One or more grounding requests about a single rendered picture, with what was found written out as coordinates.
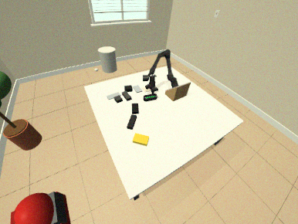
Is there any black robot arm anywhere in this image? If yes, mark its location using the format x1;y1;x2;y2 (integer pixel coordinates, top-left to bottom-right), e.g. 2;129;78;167
143;49;180;90

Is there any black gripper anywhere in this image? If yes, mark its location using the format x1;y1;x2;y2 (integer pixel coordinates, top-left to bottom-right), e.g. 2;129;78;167
149;81;158;93

